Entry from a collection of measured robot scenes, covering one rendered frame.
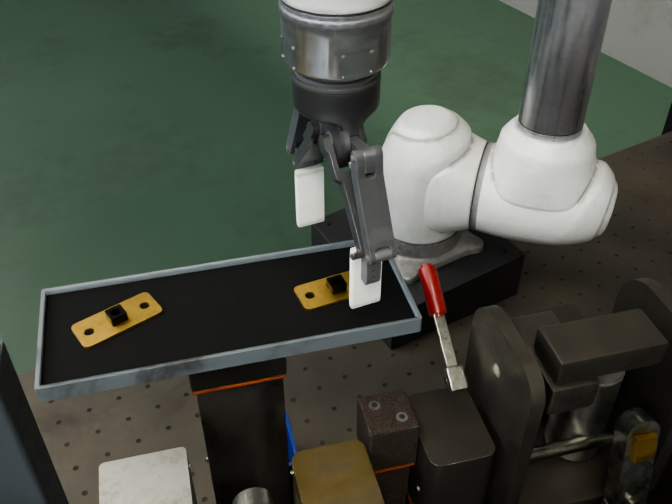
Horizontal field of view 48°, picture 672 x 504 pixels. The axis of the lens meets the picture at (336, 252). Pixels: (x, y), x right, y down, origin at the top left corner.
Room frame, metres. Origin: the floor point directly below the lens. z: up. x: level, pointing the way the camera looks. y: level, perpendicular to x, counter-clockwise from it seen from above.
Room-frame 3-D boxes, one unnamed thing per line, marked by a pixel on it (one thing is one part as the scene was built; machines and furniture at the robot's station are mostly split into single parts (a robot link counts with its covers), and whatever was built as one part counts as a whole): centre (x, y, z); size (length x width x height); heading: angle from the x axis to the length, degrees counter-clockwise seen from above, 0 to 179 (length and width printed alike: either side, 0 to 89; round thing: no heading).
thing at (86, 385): (0.55, 0.11, 1.16); 0.37 x 0.14 x 0.02; 104
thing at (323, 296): (0.58, 0.00, 1.17); 0.08 x 0.04 x 0.01; 114
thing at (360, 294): (0.52, -0.03, 1.24); 0.03 x 0.01 x 0.07; 114
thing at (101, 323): (0.54, 0.22, 1.17); 0.08 x 0.04 x 0.01; 128
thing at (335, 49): (0.58, 0.00, 1.44); 0.09 x 0.09 x 0.06
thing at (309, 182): (0.64, 0.03, 1.24); 0.03 x 0.01 x 0.07; 114
